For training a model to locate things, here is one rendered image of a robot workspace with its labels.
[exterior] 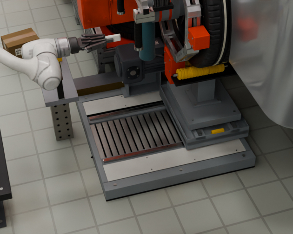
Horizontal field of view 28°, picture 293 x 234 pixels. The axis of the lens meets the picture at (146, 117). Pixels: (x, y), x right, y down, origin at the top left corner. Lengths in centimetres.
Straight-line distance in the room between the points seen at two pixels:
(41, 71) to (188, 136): 103
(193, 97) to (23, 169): 102
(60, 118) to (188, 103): 72
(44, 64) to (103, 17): 92
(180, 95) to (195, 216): 73
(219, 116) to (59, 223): 102
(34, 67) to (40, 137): 103
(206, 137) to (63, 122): 81
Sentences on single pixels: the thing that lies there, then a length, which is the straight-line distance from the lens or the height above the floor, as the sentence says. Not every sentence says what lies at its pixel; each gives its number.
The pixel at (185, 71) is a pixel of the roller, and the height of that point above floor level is 54.
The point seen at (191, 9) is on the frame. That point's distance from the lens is 262.
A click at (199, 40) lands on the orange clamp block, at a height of 87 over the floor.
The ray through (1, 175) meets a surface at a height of 30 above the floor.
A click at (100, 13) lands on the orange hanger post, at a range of 331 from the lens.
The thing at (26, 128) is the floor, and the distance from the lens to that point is 352.
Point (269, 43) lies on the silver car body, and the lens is 225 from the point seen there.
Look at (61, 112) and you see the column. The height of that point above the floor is 21.
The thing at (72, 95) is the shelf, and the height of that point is 45.
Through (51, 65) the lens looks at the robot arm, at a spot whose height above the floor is 87.
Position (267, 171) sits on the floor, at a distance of 323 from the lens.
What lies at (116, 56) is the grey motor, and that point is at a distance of 334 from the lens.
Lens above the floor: 230
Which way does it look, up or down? 41 degrees down
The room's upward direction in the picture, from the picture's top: 2 degrees counter-clockwise
